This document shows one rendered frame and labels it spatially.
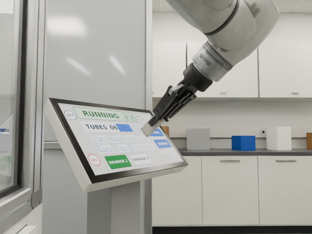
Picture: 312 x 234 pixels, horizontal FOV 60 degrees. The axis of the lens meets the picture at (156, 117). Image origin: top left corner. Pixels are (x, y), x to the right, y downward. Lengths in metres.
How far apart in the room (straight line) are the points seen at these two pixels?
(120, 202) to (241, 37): 0.66
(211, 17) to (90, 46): 1.31
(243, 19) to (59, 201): 1.51
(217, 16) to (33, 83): 0.38
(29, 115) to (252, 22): 0.48
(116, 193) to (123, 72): 0.96
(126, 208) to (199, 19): 0.69
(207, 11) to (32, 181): 0.46
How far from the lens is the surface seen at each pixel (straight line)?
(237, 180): 3.15
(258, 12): 0.64
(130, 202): 1.02
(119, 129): 0.96
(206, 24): 0.59
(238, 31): 0.62
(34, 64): 0.56
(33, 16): 0.59
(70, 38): 1.86
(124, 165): 0.85
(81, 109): 0.92
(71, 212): 1.81
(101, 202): 0.98
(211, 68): 0.65
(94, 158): 0.79
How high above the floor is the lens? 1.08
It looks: 4 degrees up
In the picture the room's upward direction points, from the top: straight up
